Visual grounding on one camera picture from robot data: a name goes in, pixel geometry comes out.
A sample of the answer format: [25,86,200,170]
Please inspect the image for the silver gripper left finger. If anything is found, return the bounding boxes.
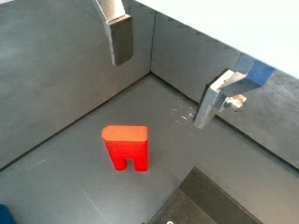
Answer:
[92,0,133,67]

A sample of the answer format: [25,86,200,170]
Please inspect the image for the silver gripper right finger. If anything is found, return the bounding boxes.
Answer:
[193,53,276,129]

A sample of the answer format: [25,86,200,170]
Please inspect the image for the red two-legged peg block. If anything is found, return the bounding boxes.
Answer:
[101,125,148,172]

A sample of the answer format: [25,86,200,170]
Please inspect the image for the blue shape sorter board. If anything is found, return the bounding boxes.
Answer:
[0,204,16,224]

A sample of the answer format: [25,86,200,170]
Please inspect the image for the black curved stand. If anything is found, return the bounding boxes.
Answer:
[148,167,264,224]

